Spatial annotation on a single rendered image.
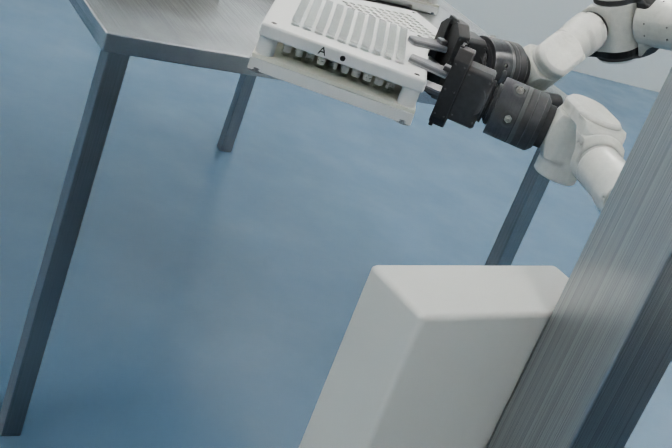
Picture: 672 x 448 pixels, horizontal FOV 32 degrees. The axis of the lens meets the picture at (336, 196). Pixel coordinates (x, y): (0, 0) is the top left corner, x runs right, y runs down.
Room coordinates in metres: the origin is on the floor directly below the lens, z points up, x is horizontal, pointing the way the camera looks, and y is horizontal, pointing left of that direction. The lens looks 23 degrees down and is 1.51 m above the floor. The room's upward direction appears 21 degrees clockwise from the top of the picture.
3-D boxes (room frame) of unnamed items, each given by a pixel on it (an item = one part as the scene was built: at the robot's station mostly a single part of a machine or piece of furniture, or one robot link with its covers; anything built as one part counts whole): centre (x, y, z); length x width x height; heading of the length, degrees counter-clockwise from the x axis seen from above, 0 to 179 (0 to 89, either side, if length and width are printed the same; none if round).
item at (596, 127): (1.61, -0.30, 1.05); 0.13 x 0.07 x 0.09; 20
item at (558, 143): (1.66, -0.26, 1.03); 0.11 x 0.11 x 0.11; 85
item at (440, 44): (1.78, -0.05, 1.06); 0.06 x 0.03 x 0.02; 126
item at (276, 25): (1.71, 0.07, 1.04); 0.25 x 0.24 x 0.02; 3
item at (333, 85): (1.71, 0.07, 1.00); 0.24 x 0.24 x 0.02; 3
